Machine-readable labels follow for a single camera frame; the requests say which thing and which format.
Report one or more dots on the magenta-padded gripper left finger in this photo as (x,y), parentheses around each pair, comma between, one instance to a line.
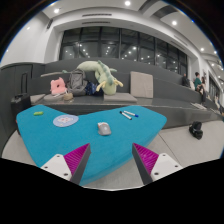
(58,165)

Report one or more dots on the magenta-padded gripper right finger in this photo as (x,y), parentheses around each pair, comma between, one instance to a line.
(165,165)

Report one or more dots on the grey computer mouse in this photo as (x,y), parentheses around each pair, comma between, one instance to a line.
(104,129)

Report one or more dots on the round light blue mouse pad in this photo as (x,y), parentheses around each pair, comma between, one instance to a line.
(65,120)

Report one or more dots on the black bag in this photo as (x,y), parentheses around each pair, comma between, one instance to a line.
(196,129)

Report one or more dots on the small green eraser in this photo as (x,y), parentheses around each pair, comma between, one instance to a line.
(38,113)

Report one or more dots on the white marker with blue cap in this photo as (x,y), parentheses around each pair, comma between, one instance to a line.
(130,113)

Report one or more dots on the white marker with black cap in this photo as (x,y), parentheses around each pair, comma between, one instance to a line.
(125,115)

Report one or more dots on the flat grey seat cushion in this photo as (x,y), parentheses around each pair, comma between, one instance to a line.
(36,98)
(120,97)
(51,97)

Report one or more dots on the tan round pouch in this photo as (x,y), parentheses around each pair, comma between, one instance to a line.
(68,97)

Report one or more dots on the black suitcase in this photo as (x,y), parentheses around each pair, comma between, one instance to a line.
(20,103)

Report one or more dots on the pink plush cushion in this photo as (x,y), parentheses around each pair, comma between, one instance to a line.
(57,86)

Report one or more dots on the person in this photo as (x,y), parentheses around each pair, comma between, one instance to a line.
(185,80)
(197,81)
(203,91)

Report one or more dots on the dark blue patterned bag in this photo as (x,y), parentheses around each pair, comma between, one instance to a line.
(91,89)

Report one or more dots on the upright grey seat cushion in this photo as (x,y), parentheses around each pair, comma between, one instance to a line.
(141,85)

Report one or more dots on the grey backpack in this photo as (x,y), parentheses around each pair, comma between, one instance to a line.
(76,83)

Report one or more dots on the green plush dragon toy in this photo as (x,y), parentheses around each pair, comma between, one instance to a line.
(108,80)

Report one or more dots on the ceiling lights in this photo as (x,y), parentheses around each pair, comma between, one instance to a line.
(127,3)

